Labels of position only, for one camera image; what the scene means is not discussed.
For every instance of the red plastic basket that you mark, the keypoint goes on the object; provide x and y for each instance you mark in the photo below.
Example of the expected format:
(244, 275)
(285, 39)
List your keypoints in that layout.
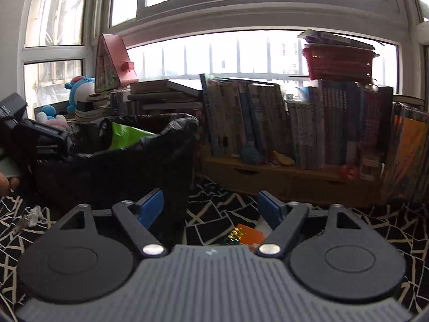
(335, 62)

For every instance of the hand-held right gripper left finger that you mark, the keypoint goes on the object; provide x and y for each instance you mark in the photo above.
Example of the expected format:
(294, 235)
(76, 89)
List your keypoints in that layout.
(152, 204)

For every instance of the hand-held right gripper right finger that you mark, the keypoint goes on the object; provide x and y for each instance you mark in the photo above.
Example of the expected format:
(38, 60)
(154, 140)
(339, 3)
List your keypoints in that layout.
(271, 209)

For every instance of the white framed window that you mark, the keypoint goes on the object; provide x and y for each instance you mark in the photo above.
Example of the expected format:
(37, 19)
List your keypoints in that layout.
(254, 16)

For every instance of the crumpled white paper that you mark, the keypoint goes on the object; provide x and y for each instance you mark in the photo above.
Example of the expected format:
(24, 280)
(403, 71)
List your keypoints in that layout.
(33, 216)

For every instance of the blue knitted toy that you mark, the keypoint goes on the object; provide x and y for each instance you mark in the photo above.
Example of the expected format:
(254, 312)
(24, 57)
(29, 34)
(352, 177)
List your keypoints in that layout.
(251, 154)

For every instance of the black lined trash bin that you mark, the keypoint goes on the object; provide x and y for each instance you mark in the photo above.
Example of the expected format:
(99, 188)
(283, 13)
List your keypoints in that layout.
(127, 171)

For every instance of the orange cover book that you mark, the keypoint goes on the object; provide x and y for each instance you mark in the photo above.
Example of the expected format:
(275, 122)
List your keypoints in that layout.
(409, 154)

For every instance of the green snack bag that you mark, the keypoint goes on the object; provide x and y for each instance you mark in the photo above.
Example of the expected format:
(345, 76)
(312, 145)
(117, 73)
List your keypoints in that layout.
(125, 136)

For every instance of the pink house-shaped box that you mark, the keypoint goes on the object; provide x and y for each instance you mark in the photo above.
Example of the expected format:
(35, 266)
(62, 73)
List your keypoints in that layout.
(114, 60)

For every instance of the pile of papers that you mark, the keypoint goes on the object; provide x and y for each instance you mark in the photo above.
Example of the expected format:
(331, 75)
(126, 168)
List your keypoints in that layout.
(335, 38)

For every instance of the orange packet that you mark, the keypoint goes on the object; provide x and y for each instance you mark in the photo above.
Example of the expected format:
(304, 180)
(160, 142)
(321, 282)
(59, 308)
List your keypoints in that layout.
(251, 236)

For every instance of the small blue plush toy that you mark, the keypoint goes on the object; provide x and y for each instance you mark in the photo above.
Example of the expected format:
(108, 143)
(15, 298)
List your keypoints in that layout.
(50, 112)

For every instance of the blue white plush toy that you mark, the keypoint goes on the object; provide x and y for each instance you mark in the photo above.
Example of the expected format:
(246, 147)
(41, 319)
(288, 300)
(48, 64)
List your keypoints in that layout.
(80, 89)

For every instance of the black patterned cloth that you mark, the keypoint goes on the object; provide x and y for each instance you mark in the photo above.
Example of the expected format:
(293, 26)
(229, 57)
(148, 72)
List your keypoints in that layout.
(214, 208)

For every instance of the row of colourful books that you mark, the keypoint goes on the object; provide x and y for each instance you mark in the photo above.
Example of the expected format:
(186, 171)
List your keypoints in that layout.
(268, 120)

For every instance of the yellow toy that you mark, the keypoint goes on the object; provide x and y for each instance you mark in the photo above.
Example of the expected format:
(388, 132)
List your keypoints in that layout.
(283, 158)

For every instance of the stack of lying books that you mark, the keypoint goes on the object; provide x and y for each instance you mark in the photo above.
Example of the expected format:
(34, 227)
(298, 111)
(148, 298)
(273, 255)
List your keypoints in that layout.
(157, 94)

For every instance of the wooden drawer shelf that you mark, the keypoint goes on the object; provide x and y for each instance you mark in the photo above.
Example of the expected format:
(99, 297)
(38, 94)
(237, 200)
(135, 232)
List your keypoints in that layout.
(301, 181)

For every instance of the red toy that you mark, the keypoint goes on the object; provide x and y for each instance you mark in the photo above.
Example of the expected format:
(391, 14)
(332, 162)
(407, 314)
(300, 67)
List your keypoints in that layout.
(348, 171)

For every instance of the gold blue candy wrapper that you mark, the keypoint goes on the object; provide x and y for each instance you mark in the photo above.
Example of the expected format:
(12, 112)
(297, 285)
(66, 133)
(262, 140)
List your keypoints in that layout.
(234, 234)

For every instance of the person's left hand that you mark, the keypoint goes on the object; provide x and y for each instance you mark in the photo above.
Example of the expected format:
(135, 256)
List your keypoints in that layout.
(5, 184)

